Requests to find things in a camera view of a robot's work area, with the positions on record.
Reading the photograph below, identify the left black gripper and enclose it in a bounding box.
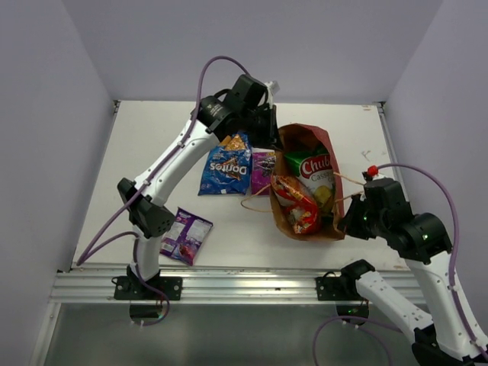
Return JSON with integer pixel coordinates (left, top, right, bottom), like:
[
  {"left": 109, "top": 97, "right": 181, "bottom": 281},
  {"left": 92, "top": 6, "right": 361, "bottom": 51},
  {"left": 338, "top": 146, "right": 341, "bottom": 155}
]
[{"left": 239, "top": 103, "right": 284, "bottom": 150}]

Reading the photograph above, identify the purple grape candy bag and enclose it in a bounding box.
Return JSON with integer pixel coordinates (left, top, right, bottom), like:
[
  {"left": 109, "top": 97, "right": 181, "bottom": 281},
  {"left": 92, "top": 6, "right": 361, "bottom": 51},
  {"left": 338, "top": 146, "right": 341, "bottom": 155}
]
[{"left": 250, "top": 149, "right": 276, "bottom": 196}]

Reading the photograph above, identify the red snack bag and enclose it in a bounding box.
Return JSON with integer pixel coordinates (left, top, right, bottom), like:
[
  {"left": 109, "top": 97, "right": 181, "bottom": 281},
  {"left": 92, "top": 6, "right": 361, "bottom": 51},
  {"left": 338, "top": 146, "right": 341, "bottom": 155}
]
[{"left": 271, "top": 174, "right": 321, "bottom": 235}]

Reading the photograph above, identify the blue Doritos chips bag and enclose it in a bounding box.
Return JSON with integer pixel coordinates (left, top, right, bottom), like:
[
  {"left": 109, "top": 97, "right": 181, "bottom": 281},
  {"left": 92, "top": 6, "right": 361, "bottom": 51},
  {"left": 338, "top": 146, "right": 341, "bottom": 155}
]
[{"left": 198, "top": 132, "right": 252, "bottom": 195}]

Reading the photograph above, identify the green Chubby cassava chips bag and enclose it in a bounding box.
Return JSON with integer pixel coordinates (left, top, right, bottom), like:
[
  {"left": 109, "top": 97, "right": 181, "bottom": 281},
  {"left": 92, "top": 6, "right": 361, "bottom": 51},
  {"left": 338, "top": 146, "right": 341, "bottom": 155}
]
[{"left": 284, "top": 144, "right": 336, "bottom": 217}]

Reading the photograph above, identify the purple cookie packet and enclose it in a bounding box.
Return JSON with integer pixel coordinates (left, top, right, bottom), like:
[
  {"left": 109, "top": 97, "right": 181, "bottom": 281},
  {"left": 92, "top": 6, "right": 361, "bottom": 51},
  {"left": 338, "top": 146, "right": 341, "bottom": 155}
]
[{"left": 160, "top": 208, "right": 214, "bottom": 266}]

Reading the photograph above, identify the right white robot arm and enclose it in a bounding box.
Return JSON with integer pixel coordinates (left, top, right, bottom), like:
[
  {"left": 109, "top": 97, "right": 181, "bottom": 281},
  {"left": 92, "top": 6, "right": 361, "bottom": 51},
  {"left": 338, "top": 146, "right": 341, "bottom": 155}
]
[{"left": 339, "top": 178, "right": 487, "bottom": 365}]

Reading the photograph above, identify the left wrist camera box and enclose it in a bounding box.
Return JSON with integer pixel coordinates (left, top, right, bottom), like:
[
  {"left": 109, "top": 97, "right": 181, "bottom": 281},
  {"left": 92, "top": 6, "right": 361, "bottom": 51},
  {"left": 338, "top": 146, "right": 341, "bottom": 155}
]
[{"left": 265, "top": 80, "right": 280, "bottom": 106}]

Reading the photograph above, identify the aluminium table rail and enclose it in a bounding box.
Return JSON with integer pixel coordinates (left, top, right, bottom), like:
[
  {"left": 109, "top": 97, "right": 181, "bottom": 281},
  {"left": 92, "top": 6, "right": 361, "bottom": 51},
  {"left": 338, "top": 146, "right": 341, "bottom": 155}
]
[{"left": 49, "top": 265, "right": 428, "bottom": 306}]

